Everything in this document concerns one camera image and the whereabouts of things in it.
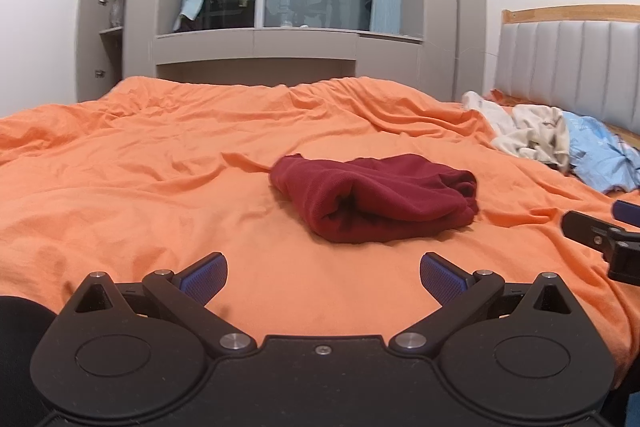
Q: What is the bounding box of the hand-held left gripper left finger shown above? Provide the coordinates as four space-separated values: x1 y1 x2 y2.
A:
60 252 258 356

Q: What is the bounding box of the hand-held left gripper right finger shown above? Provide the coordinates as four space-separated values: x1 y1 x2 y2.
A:
390 252 576 355

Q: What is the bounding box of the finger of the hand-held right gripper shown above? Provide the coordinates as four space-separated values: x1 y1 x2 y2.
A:
612 200 640 226
561 210 640 260

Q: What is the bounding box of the dark red shirt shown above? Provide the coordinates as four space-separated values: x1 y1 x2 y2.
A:
269 153 480 244

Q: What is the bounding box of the light blue garment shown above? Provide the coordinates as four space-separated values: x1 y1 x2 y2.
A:
565 114 640 194

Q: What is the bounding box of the cream garment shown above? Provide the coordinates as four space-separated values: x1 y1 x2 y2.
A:
492 104 572 171

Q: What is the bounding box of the orange blanket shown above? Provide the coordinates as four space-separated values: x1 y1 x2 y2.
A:
0 76 640 388

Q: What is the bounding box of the white garment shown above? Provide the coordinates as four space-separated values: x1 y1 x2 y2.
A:
461 91 516 134

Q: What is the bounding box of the grey padded wooden headboard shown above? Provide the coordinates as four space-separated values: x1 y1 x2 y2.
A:
494 4 640 138

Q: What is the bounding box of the grey window cabinet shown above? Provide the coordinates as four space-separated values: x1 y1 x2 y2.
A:
152 28 424 84

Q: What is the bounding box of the grey open wardrobe door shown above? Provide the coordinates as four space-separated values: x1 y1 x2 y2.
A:
76 0 126 104

